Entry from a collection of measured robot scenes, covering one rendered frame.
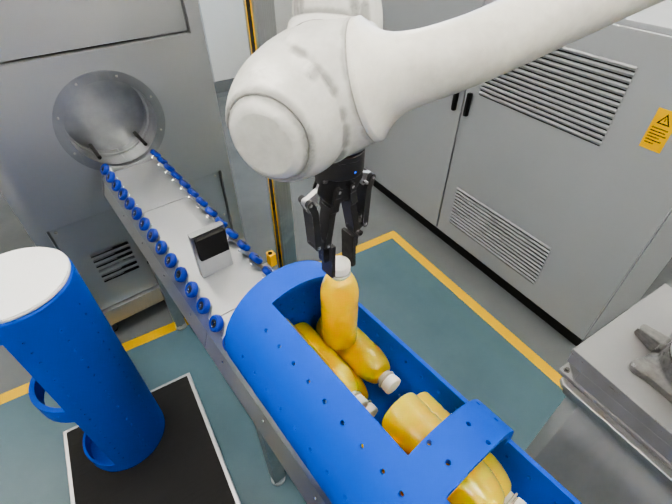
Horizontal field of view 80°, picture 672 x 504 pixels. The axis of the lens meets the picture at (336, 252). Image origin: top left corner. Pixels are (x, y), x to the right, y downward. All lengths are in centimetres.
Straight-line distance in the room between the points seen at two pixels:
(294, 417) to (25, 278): 86
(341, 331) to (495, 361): 155
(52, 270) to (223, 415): 107
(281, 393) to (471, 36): 57
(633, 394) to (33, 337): 134
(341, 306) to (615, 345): 59
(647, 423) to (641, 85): 125
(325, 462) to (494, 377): 162
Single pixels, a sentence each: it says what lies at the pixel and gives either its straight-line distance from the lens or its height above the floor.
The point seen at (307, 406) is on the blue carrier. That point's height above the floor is 118.
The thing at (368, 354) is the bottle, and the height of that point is 108.
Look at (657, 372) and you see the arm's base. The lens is 101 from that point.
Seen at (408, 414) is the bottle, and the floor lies 120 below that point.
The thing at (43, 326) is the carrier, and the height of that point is 97.
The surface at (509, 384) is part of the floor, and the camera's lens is 222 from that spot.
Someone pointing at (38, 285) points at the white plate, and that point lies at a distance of 128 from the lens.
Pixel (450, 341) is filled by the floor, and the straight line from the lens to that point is 227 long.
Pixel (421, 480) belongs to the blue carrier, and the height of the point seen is 122.
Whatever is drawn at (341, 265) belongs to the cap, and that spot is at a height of 130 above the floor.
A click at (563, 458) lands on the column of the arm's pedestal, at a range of 122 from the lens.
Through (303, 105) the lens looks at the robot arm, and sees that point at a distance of 31.
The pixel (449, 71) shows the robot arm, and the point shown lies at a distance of 35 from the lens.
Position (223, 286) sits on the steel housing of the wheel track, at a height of 93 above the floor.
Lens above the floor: 178
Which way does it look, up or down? 42 degrees down
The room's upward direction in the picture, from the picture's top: straight up
